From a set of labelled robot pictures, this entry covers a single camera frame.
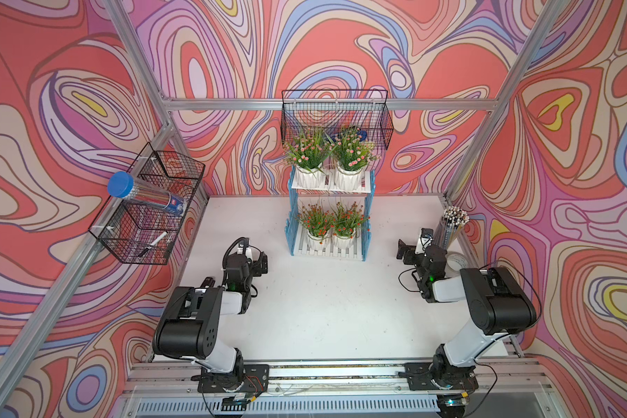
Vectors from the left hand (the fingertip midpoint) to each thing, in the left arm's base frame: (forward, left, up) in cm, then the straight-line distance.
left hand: (252, 253), depth 94 cm
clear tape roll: (-1, -76, -5) cm, 77 cm away
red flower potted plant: (+6, -24, +10) cm, 26 cm away
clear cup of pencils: (+5, -70, +10) cm, 71 cm away
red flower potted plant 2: (+6, -33, +10) cm, 35 cm away
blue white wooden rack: (+9, -16, -4) cm, 19 cm away
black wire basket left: (-8, +28, +23) cm, 37 cm away
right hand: (+3, -60, 0) cm, 60 cm away
